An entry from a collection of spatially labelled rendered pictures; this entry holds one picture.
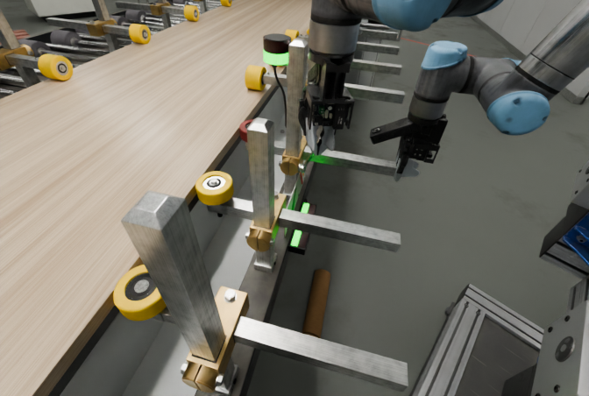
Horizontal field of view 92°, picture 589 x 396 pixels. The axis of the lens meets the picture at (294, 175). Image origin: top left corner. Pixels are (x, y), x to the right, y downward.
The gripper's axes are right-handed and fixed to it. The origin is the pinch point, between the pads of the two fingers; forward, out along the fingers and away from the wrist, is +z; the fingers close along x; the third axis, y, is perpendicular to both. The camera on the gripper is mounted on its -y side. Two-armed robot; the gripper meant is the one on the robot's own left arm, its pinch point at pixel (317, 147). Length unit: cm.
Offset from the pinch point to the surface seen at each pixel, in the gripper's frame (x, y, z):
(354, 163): 13.9, -12.1, 14.0
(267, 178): -10.7, 10.3, -0.9
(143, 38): -64, -98, 5
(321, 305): 12, -9, 92
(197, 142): -28.2, -16.9, 9.1
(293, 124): -3.5, -13.8, 2.5
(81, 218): -46.1, 8.1, 9.5
